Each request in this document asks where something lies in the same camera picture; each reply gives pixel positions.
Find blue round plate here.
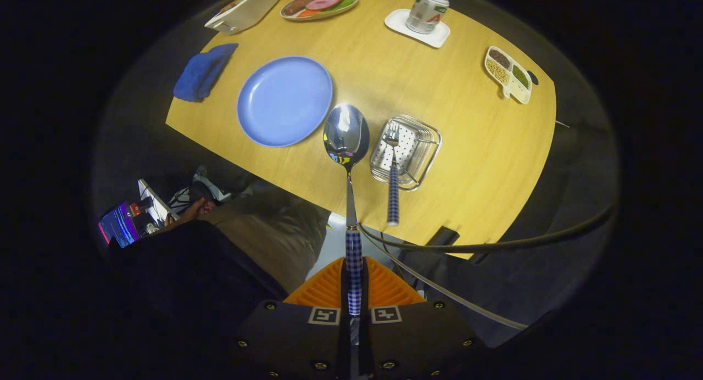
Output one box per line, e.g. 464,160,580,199
237,55,334,148

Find blue folded towel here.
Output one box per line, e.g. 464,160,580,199
173,43,239,103

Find pile of yellow beans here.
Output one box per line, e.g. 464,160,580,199
486,59,509,85

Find lit laptop screen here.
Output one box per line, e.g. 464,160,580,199
98,202,141,249

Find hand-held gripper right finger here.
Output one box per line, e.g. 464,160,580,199
362,256,484,380

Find person's grey trousers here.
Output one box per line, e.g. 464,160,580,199
203,191,330,293

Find white toaster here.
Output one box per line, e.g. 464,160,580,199
204,0,279,36

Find thick grey cable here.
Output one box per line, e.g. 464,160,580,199
360,202,618,254

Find person's dark top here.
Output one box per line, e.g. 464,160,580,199
107,221,286,370

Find metal wire rack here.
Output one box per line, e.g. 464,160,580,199
370,114,442,192

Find fork with checked handle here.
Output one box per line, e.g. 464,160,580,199
383,122,401,227

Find spoon with checked handle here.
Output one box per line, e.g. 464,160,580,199
323,103,371,316

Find white board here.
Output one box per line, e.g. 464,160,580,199
137,178,171,224

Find black and white shoe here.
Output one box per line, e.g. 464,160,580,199
189,166,253,202

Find thin grey cable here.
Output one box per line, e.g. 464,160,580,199
360,226,529,331

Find white square coaster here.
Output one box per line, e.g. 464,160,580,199
384,8,451,49

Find large brown meat piece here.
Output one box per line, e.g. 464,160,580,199
283,0,319,16

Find black table clamp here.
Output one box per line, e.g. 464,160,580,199
426,226,460,248

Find white divided dish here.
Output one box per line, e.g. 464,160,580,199
484,46,533,105

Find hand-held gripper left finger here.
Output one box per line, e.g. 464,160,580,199
235,256,351,380

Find white drink bottle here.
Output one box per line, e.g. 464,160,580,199
406,0,451,35

